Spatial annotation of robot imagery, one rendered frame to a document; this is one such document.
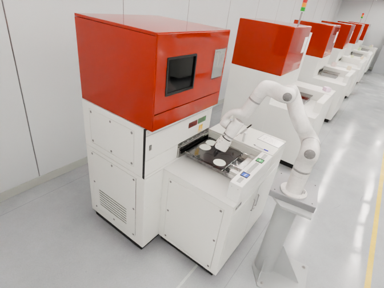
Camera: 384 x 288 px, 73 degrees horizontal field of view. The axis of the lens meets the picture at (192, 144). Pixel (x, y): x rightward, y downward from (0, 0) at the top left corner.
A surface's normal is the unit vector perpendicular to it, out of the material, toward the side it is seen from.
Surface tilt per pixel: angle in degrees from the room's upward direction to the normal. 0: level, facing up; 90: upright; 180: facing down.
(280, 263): 90
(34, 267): 0
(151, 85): 90
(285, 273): 90
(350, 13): 90
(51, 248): 0
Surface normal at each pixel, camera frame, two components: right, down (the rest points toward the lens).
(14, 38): 0.80, 0.38
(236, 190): -0.59, 0.34
